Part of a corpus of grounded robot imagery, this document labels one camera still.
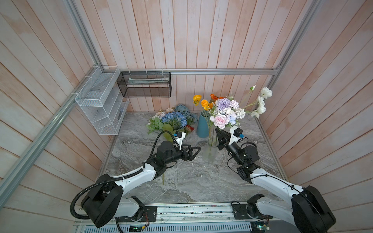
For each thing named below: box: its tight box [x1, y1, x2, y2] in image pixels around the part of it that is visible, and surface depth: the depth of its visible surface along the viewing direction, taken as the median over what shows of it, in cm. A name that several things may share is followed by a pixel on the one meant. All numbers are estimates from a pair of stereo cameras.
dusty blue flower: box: [174, 103, 199, 124], surface depth 111 cm
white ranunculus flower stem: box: [241, 84, 273, 119], surface depth 69 cm
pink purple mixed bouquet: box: [201, 93, 246, 129], surface depth 61 cm
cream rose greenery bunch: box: [146, 107, 175, 134], surface depth 105 cm
